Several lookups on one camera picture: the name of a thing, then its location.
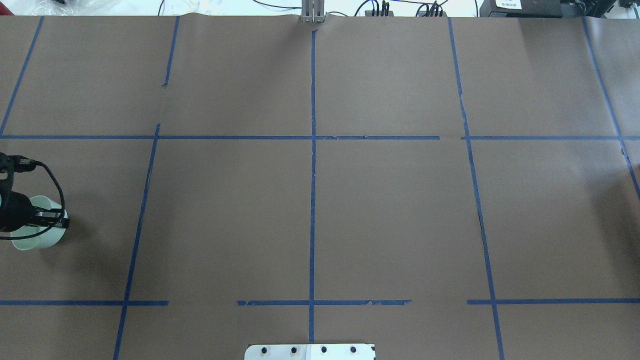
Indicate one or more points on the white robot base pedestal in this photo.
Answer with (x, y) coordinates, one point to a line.
(311, 351)

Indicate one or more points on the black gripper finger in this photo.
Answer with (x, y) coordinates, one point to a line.
(63, 223)
(48, 214)

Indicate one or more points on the light green bowl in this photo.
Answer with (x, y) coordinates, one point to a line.
(43, 231)

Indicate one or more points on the aluminium frame post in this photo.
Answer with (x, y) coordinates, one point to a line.
(313, 11)

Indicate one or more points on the black device box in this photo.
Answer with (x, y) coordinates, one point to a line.
(521, 9)

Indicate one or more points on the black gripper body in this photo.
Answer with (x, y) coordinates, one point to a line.
(13, 210)

